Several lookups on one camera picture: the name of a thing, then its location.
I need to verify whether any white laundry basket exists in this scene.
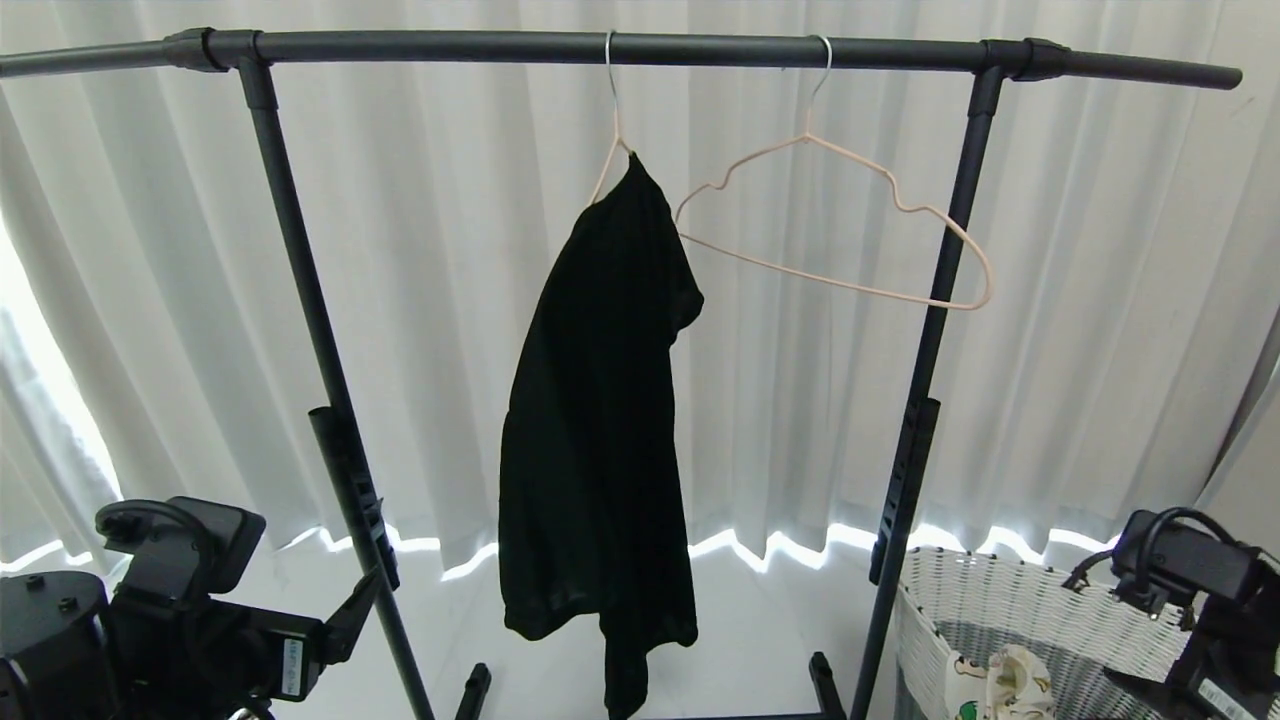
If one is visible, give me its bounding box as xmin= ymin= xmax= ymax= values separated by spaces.
xmin=890 ymin=545 xmax=1201 ymax=720

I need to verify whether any cream printed garment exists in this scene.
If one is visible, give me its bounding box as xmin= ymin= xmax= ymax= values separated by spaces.
xmin=945 ymin=645 xmax=1056 ymax=720

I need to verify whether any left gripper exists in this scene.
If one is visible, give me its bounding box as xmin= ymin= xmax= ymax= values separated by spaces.
xmin=110 ymin=568 xmax=385 ymax=720

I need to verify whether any pink clothes hanger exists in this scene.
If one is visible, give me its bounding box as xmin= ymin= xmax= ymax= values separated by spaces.
xmin=675 ymin=35 xmax=994 ymax=311
xmin=588 ymin=30 xmax=636 ymax=206

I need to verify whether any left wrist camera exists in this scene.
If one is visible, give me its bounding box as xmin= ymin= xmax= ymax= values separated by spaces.
xmin=95 ymin=497 xmax=267 ymax=601

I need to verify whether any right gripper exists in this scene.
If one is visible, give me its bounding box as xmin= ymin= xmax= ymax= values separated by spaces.
xmin=1103 ymin=590 xmax=1280 ymax=720

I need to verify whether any black garment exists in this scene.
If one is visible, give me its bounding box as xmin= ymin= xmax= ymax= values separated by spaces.
xmin=497 ymin=152 xmax=706 ymax=720

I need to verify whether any white curtain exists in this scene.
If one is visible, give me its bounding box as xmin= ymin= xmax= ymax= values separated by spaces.
xmin=0 ymin=0 xmax=1280 ymax=581

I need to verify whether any black clothes rack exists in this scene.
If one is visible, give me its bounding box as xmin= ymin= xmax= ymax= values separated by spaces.
xmin=0 ymin=27 xmax=1244 ymax=720

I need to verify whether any black cable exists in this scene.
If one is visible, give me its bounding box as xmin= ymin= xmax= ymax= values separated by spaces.
xmin=1062 ymin=507 xmax=1241 ymax=601
xmin=95 ymin=500 xmax=216 ymax=561

